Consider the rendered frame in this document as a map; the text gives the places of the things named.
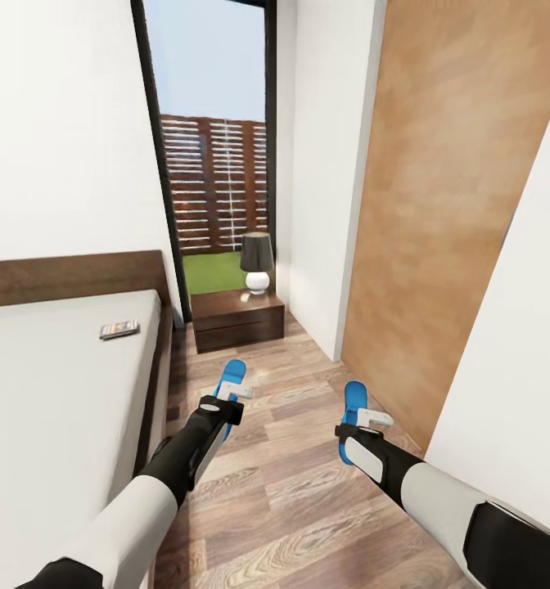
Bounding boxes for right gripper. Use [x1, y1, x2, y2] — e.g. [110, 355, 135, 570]
[335, 423, 358, 445]

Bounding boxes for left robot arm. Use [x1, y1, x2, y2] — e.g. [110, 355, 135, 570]
[14, 381, 255, 589]

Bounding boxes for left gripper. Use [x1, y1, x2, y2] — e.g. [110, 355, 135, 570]
[200, 395, 245, 426]

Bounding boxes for hardback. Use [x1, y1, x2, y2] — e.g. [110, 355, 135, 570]
[100, 319, 138, 340]

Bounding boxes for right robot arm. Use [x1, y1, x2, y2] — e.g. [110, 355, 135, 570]
[335, 408, 550, 589]

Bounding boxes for sandal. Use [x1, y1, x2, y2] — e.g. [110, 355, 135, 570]
[339, 381, 367, 465]
[214, 360, 246, 438]

